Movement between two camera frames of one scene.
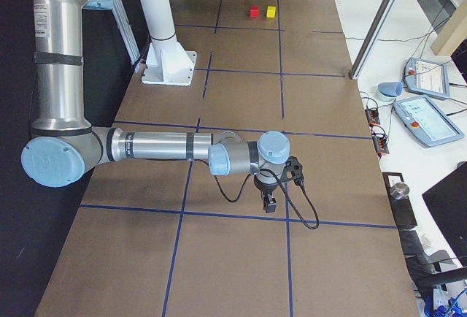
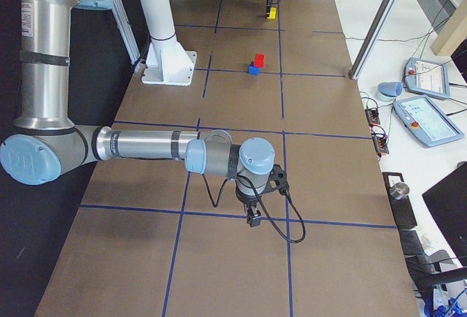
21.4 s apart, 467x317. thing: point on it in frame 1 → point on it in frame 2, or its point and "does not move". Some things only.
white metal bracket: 167,63 does not move
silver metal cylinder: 399,191 does not move
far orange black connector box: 373,117 does not move
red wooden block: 254,12 → 259,60
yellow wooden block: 271,12 does not move
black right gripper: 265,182 → 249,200
